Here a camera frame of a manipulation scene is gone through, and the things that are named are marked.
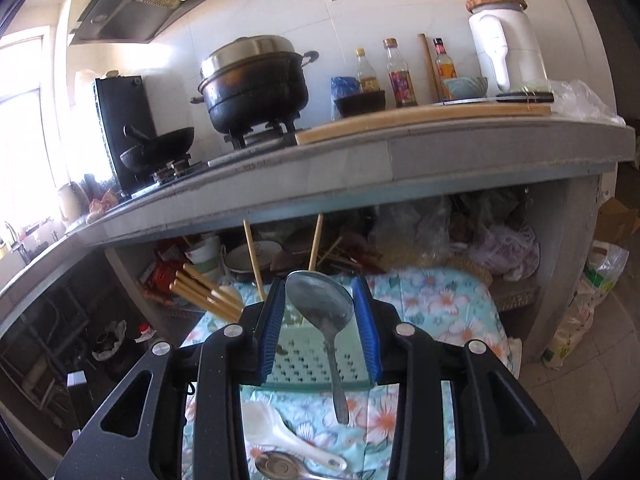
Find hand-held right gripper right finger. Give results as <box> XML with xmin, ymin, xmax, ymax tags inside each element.
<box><xmin>350</xmin><ymin>276</ymin><xmax>583</xmax><ymax>480</ymax></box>

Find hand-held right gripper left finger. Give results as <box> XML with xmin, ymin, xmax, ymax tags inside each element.
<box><xmin>52</xmin><ymin>277</ymin><xmax>288</xmax><ymax>480</ymax></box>

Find mint green star-perforated utensil holder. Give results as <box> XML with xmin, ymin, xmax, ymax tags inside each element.
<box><xmin>259</xmin><ymin>305</ymin><xmax>377</xmax><ymax>391</ymax></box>

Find white floor bag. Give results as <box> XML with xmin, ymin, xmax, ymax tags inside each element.
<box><xmin>91</xmin><ymin>319</ymin><xmax>132</xmax><ymax>362</ymax></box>

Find floral turquoise blanket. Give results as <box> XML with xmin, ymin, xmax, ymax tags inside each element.
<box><xmin>182</xmin><ymin>267</ymin><xmax>512</xmax><ymax>480</ymax></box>

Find white enamel basin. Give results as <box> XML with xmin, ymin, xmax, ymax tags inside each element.
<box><xmin>224</xmin><ymin>239</ymin><xmax>284</xmax><ymax>276</ymax></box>

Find white plastic spoon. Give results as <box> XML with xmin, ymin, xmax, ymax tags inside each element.
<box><xmin>244</xmin><ymin>401</ymin><xmax>347</xmax><ymax>472</ymax></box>

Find stacked white bowls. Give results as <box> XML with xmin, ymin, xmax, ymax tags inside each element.
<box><xmin>184</xmin><ymin>235</ymin><xmax>223</xmax><ymax>282</ymax></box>

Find clear plastic bags pile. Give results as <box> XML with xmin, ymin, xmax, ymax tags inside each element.
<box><xmin>367</xmin><ymin>197</ymin><xmax>481</xmax><ymax>268</ymax></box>

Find red snack packets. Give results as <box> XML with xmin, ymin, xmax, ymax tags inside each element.
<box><xmin>142</xmin><ymin>244</ymin><xmax>193</xmax><ymax>303</ymax></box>

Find large metal spoon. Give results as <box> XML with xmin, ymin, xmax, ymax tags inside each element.
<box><xmin>254</xmin><ymin>450</ymin><xmax>353</xmax><ymax>480</ymax></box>

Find pink plastic bag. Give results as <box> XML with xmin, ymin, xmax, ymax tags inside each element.
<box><xmin>469</xmin><ymin>224</ymin><xmax>542</xmax><ymax>282</ymax></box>

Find gas stove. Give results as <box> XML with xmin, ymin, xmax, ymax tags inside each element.
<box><xmin>129</xmin><ymin>119</ymin><xmax>302</xmax><ymax>197</ymax></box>

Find cream thermos jug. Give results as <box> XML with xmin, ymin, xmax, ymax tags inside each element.
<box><xmin>56</xmin><ymin>182</ymin><xmax>92</xmax><ymax>227</ymax></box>

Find black wok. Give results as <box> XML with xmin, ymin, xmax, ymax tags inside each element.
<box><xmin>120</xmin><ymin>125</ymin><xmax>197</xmax><ymax>172</ymax></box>

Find white rice sack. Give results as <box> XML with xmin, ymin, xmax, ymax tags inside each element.
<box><xmin>541</xmin><ymin>241</ymin><xmax>631</xmax><ymax>372</ymax></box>

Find wooden cutting board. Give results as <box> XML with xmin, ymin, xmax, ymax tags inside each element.
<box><xmin>294</xmin><ymin>102</ymin><xmax>552</xmax><ymax>146</ymax></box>

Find black bowl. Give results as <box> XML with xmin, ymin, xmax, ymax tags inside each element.
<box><xmin>333</xmin><ymin>90</ymin><xmax>387</xmax><ymax>121</ymax></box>

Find black cooking pot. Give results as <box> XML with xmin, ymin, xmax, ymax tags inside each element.
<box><xmin>189</xmin><ymin>35</ymin><xmax>321</xmax><ymax>136</ymax></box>

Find purple-label sauce bottle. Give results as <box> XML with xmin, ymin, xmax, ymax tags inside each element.
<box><xmin>383</xmin><ymin>38</ymin><xmax>419</xmax><ymax>109</ymax></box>

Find small yellow-cap sauce bottle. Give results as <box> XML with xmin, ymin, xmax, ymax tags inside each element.
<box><xmin>355</xmin><ymin>48</ymin><xmax>381</xmax><ymax>94</ymax></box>

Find pale green bowl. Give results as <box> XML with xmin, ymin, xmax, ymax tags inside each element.
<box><xmin>444</xmin><ymin>76</ymin><xmax>489</xmax><ymax>101</ymax></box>

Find black splash board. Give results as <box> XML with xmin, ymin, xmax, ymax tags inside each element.
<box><xmin>94</xmin><ymin>75</ymin><xmax>157</xmax><ymax>197</ymax></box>

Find window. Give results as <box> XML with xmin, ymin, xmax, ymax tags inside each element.
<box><xmin>0</xmin><ymin>34</ymin><xmax>67</xmax><ymax>233</ymax></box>

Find red-label sauce bottle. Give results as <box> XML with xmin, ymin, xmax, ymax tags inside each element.
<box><xmin>432</xmin><ymin>37</ymin><xmax>458</xmax><ymax>102</ymax></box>

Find cardboard box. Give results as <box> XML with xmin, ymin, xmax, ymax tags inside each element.
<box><xmin>594</xmin><ymin>195</ymin><xmax>640</xmax><ymax>247</ymax></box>

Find clear plastic bag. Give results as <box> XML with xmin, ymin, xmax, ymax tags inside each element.
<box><xmin>549</xmin><ymin>79</ymin><xmax>627</xmax><ymax>127</ymax></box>

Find white electric kettle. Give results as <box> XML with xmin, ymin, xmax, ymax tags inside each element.
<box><xmin>467</xmin><ymin>2</ymin><xmax>551</xmax><ymax>95</ymax></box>

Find steel range hood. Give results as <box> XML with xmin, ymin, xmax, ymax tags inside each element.
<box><xmin>69</xmin><ymin>0</ymin><xmax>257</xmax><ymax>44</ymax></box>

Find woven straw mat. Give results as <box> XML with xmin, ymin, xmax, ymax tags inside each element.
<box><xmin>465</xmin><ymin>0</ymin><xmax>529</xmax><ymax>14</ymax></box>

